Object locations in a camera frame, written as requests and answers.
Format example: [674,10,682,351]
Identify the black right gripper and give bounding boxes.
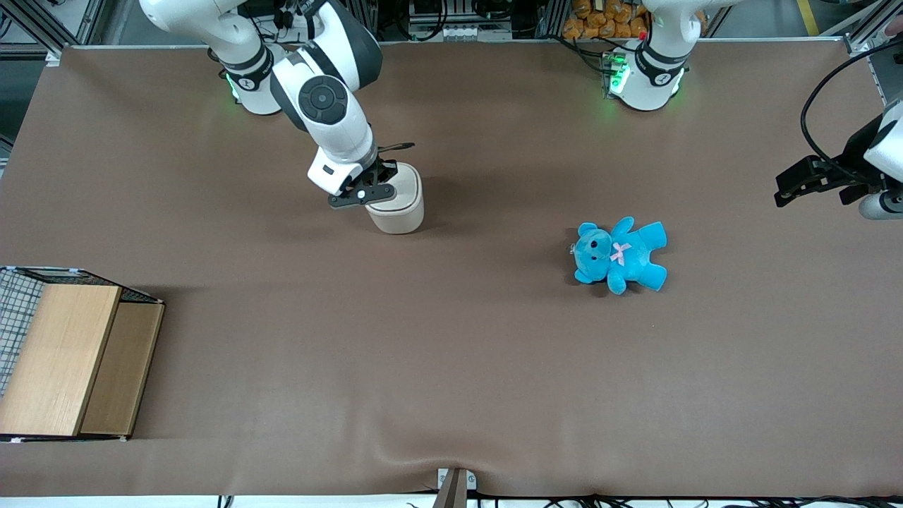
[328,159,397,210]

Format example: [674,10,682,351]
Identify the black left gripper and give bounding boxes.
[774,113,887,208]

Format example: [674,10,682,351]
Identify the cream plastic trash can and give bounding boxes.
[365,162,425,235]

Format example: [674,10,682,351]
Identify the white terminal strip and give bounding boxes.
[436,24,514,42]

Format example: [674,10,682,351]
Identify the blue teddy bear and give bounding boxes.
[570,216,669,296]

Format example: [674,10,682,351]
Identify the brown table mat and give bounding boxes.
[0,39,903,499]

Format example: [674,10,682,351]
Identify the pile of orange plush toys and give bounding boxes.
[562,0,650,41]

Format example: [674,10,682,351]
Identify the wooden two-tier rack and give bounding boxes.
[0,266,166,444]

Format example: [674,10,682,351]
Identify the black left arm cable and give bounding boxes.
[801,37,903,177]

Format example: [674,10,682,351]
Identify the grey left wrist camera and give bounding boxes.
[859,189,903,222]

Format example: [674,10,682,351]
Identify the aluminium frame profile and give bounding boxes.
[842,0,903,56]
[0,0,108,59]

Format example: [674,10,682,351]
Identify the brown post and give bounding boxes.
[432,468,468,508]

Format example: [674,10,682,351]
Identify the wire mesh panel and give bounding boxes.
[0,268,44,399]

